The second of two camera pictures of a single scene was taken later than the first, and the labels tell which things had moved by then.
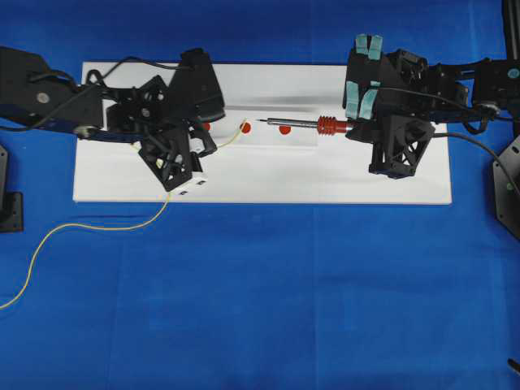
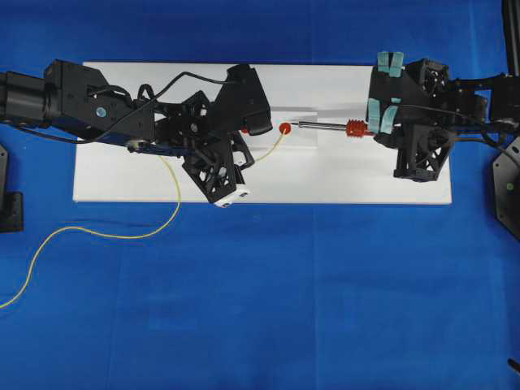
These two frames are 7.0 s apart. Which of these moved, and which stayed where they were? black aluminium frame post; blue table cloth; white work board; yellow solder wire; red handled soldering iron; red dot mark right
Moved: yellow solder wire; red handled soldering iron
Stayed: black aluminium frame post; blue table cloth; white work board; red dot mark right
